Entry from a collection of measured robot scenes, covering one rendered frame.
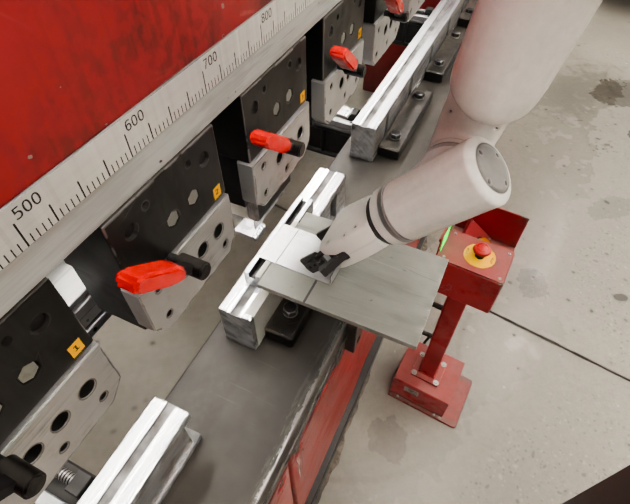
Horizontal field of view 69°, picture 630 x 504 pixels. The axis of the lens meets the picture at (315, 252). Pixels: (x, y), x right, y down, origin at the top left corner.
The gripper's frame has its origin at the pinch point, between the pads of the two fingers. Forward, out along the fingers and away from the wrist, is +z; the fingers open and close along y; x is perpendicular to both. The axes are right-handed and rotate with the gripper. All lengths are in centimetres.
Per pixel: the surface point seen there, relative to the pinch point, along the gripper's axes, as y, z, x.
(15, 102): 31, -29, -31
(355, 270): -0.2, -2.1, 6.2
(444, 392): -32, 48, 83
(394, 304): 3.4, -7.3, 12.2
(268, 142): 11.8, -21.2, -19.1
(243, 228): -0.2, 11.2, -10.1
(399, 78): -67, 10, -2
